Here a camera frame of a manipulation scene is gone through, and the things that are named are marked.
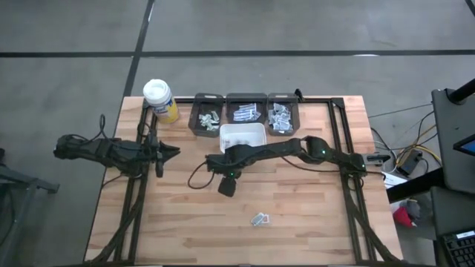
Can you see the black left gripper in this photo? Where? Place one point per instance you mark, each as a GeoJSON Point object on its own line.
{"type": "Point", "coordinates": [153, 153]}

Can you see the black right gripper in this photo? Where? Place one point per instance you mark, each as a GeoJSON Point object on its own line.
{"type": "Point", "coordinates": [228, 174]}

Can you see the white plastic bin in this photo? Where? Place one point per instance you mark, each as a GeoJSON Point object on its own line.
{"type": "Point", "coordinates": [245, 131]}

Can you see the blue striped white packet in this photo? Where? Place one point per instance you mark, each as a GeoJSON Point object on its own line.
{"type": "Point", "coordinates": [242, 118]}
{"type": "Point", "coordinates": [249, 108]}

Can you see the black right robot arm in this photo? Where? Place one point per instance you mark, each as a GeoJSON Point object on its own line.
{"type": "Point", "coordinates": [282, 150]}

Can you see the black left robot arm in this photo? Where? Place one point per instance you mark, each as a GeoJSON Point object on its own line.
{"type": "Point", "coordinates": [96, 152]}

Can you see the yellow Lysol wipes canister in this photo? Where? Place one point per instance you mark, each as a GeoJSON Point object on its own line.
{"type": "Point", "coordinates": [161, 102]}

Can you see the translucent grey plastic bin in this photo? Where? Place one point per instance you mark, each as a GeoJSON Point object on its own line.
{"type": "Point", "coordinates": [194, 107]}
{"type": "Point", "coordinates": [295, 102]}
{"type": "Point", "coordinates": [237, 99]}

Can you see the grey metal stand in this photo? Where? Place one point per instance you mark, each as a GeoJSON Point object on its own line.
{"type": "Point", "coordinates": [22, 181]}

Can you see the white paper sheet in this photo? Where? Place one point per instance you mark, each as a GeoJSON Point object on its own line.
{"type": "Point", "coordinates": [393, 180]}

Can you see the black power box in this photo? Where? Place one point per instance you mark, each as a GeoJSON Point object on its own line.
{"type": "Point", "coordinates": [408, 163]}

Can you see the red cloth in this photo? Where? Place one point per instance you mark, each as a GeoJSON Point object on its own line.
{"type": "Point", "coordinates": [403, 218]}

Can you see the grey soft object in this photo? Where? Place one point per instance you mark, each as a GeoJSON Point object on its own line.
{"type": "Point", "coordinates": [414, 209]}

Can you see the grey side table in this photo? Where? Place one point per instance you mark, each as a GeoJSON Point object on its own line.
{"type": "Point", "coordinates": [456, 122]}

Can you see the blue screen tablet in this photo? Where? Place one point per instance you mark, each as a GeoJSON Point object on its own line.
{"type": "Point", "coordinates": [467, 145]}

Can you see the black keyboard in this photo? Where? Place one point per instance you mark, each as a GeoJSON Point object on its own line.
{"type": "Point", "coordinates": [460, 250]}

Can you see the black pole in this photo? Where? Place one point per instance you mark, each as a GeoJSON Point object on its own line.
{"type": "Point", "coordinates": [462, 91]}

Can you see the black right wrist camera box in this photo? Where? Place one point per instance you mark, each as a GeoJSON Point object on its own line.
{"type": "Point", "coordinates": [227, 186]}

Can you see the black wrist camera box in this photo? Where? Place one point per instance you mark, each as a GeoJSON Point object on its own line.
{"type": "Point", "coordinates": [227, 186]}
{"type": "Point", "coordinates": [151, 136]}

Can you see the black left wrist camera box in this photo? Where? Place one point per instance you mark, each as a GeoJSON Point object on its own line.
{"type": "Point", "coordinates": [151, 136]}

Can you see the black metal table frame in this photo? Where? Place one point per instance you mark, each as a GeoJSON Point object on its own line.
{"type": "Point", "coordinates": [143, 122]}

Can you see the black frame knob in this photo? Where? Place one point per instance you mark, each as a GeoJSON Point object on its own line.
{"type": "Point", "coordinates": [298, 94]}

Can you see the dark grey metal bracket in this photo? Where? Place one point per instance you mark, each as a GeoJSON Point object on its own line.
{"type": "Point", "coordinates": [376, 158]}

